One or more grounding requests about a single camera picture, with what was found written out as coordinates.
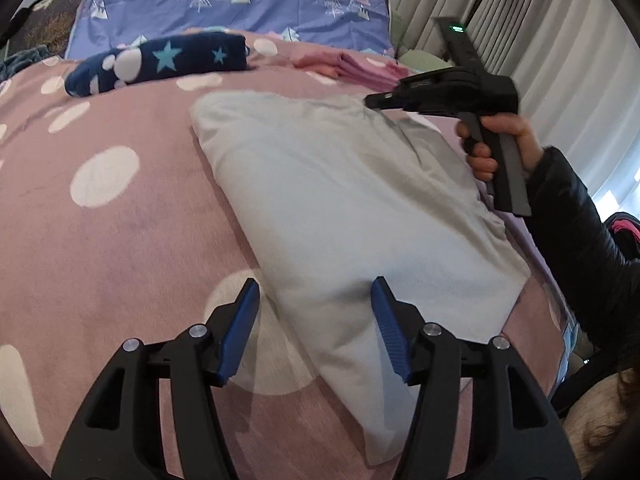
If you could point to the dark teal fuzzy blanket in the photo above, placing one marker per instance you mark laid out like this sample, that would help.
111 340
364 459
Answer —
21 60

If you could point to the green pillow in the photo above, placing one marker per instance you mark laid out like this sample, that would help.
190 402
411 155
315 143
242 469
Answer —
421 61

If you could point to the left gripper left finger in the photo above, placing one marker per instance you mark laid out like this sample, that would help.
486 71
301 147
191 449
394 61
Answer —
230 326

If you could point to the dark patterned headboard cushion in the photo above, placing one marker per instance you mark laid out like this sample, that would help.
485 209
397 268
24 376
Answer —
49 25

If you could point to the person's right hand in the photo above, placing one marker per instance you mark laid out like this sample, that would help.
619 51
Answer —
480 160

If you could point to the beige pleated curtain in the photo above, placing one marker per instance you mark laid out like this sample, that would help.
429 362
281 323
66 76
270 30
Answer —
576 66

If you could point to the light grey garment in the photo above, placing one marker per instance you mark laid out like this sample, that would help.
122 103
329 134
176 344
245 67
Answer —
331 196

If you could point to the purple tree print sheet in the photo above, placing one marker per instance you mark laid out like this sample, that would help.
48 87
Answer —
360 25

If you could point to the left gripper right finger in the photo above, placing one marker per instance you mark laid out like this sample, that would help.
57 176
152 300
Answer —
400 324

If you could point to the navy star fleece garment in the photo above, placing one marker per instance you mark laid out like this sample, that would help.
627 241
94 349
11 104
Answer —
158 59

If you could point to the pink polka dot blanket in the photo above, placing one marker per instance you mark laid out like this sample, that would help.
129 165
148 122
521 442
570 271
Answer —
112 227

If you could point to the black jacket right forearm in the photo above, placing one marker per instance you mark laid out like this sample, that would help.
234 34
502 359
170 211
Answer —
598 283

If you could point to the pink folded garment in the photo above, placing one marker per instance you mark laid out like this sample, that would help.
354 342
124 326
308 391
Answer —
341 66

